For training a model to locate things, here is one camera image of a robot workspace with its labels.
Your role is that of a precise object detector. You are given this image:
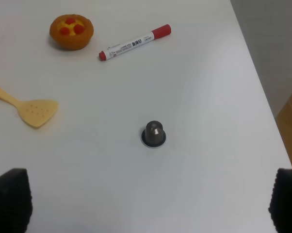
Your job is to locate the wooden spatula orange handle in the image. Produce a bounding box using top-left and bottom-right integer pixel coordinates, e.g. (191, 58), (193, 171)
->
(0, 88), (59, 128)

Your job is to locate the red white marker pen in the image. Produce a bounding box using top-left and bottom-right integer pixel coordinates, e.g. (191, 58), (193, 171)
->
(98, 24), (171, 61)

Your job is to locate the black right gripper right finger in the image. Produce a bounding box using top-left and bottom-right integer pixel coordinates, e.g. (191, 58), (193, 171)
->
(268, 168), (292, 233)

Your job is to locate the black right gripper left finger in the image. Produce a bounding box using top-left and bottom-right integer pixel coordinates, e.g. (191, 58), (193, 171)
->
(0, 168), (33, 233)

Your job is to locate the dark coffee capsule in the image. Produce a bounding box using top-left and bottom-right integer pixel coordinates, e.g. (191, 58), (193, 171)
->
(141, 120), (166, 148)

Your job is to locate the toy fruit tart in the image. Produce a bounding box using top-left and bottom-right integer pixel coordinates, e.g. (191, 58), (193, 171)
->
(49, 14), (94, 50)

